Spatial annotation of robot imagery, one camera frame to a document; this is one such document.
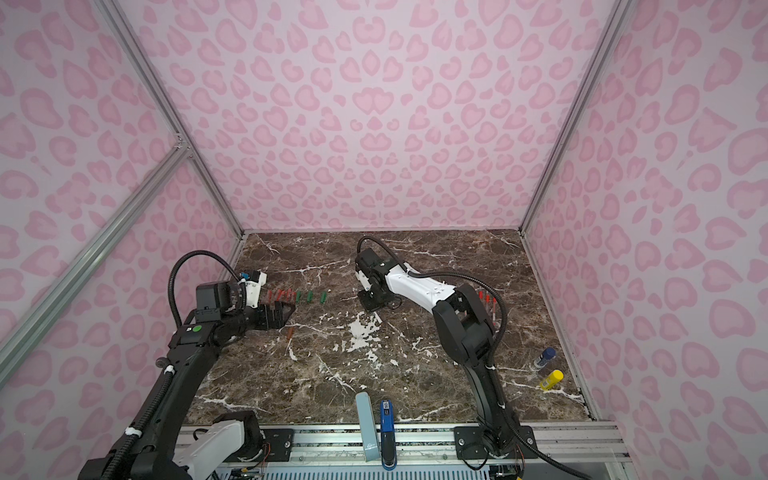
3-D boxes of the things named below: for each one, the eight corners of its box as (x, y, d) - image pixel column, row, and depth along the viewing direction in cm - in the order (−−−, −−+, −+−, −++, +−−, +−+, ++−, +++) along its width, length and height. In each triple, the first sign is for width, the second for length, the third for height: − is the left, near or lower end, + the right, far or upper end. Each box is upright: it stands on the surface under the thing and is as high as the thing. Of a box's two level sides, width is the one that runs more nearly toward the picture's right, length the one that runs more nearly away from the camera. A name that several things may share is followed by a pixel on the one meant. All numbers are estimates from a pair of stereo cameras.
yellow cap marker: (538, 388, 84) (552, 376, 76) (539, 380, 85) (552, 368, 78) (548, 391, 83) (563, 380, 76) (548, 383, 84) (563, 371, 77)
